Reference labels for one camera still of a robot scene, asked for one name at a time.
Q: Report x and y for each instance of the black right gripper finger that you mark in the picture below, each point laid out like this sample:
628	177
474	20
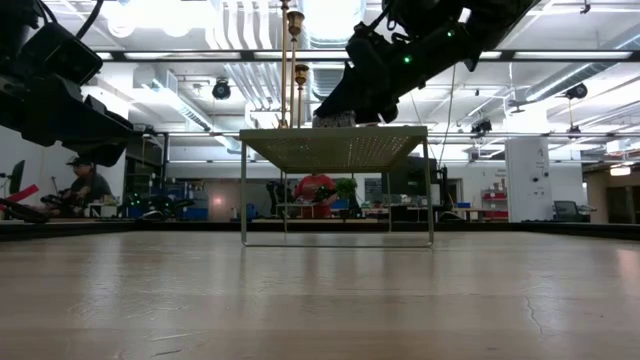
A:
382	102
342	97

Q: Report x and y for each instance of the black aluminium table frame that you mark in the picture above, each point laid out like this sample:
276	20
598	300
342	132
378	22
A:
500	227

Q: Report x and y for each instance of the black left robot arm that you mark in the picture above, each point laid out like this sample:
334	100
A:
12	30

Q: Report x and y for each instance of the red and black device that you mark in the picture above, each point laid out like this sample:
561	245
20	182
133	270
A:
20	207

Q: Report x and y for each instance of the red storage rack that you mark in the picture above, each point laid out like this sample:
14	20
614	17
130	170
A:
495	205

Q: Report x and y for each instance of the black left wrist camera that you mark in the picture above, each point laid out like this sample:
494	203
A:
60	52

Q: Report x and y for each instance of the green background plant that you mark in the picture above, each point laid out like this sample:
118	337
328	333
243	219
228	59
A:
346	187

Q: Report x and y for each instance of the black ceiling spotlight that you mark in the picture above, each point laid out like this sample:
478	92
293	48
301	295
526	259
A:
481	127
576	91
221	90

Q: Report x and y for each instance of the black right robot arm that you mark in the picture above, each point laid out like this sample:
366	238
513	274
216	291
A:
480	20

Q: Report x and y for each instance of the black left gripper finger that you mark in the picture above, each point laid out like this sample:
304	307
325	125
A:
105	127
107	154

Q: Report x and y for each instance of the black background robot arm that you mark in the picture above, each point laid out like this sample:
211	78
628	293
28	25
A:
275	195

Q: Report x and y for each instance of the green perforated metal shelf riser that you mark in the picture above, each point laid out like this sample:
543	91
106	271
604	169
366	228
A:
350	147

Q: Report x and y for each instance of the person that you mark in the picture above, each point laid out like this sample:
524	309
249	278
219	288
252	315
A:
315	187
90	187

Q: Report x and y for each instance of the blue storage bin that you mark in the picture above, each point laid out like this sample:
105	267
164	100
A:
196	214

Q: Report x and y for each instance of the white column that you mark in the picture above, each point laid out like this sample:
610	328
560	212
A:
527	180

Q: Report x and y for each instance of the dark background monitor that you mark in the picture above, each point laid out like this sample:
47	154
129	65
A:
410	177

